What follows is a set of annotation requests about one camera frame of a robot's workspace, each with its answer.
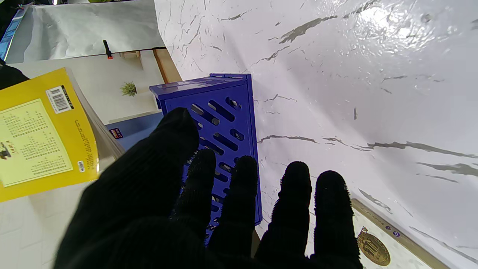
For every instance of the light blue book with woman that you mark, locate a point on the light blue book with woman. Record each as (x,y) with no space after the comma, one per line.
(138,129)

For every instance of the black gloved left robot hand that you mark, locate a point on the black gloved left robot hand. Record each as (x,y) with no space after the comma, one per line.
(149,209)

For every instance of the beige and white cover book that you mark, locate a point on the beige and white cover book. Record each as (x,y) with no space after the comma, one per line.
(373,246)

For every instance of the white crumpled sheet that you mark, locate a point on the white crumpled sheet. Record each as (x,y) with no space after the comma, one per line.
(86,26)

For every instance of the black clamp with orange tip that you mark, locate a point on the black clamp with orange tip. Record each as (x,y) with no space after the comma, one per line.
(107,50)

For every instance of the yellow cover book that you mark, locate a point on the yellow cover book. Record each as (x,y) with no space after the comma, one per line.
(37,142)

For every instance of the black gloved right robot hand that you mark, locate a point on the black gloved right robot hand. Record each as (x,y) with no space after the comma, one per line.
(9,76)

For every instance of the blue perforated plastic file holder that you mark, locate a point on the blue perforated plastic file holder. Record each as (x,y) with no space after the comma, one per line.
(209,89)

